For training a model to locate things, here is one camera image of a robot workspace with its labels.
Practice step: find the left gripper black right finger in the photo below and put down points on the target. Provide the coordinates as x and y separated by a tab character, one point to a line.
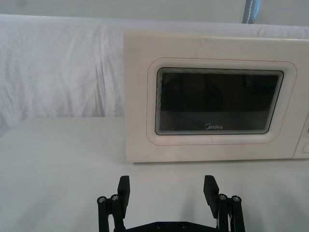
211	193

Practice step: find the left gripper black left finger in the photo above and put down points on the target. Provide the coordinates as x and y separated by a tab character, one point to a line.
123	193

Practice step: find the white table cloth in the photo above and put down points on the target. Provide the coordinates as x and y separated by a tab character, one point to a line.
60	169

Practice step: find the cream microwave oven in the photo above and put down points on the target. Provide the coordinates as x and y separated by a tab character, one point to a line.
137	96

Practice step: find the wrinkled white backdrop cloth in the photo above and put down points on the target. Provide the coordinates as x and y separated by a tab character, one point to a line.
48	72

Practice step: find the plain white curtain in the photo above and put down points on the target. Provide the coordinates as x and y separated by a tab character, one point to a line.
120	7

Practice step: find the grey striped post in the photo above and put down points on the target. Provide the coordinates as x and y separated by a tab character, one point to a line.
248	12

